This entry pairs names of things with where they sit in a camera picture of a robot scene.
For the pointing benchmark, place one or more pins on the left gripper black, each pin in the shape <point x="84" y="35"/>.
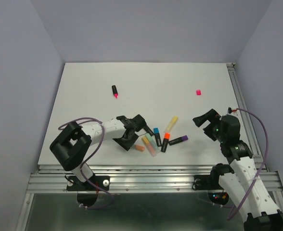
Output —
<point x="126" y="145"/>

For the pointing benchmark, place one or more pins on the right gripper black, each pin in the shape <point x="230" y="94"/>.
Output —
<point x="212" y="116"/>

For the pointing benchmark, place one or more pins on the coral pastel highlighter cap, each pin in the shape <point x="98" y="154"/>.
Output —
<point x="139" y="148"/>

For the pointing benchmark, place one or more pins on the mint pastel highlighter body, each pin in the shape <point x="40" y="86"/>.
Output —
<point x="154" y="146"/>

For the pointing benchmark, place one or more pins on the peach pastel highlighter body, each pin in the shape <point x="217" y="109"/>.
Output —
<point x="151" y="149"/>

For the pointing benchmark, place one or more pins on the pink highlighter black body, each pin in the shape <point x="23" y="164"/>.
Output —
<point x="115" y="92"/>

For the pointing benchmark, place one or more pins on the yellow-orange pastel cap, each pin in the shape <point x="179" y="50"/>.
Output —
<point x="145" y="141"/>

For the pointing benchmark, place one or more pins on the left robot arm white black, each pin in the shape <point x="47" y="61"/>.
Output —
<point x="73" y="142"/>

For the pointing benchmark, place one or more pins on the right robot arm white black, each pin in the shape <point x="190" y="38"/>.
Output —
<point x="239" y="180"/>

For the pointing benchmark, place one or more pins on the blue cap black highlighter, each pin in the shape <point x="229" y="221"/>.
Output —
<point x="157" y="137"/>

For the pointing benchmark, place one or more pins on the purple cap black highlighter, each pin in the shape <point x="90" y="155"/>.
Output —
<point x="178" y="140"/>

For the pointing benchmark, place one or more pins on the orange cap black highlighter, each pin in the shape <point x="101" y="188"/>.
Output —
<point x="165" y="142"/>

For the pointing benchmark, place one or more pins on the yellow pastel highlighter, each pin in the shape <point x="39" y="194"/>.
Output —
<point x="171" y="124"/>

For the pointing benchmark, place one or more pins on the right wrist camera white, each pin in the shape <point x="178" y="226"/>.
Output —
<point x="232" y="111"/>

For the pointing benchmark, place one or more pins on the right aluminium side rail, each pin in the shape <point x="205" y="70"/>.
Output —
<point x="248" y="125"/>

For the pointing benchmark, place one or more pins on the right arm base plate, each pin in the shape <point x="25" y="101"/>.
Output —
<point x="217" y="196"/>

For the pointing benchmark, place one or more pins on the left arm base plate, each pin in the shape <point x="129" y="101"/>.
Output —
<point x="91" y="194"/>

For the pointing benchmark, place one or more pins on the front aluminium rail frame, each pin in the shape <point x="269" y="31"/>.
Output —
<point x="146" y="198"/>

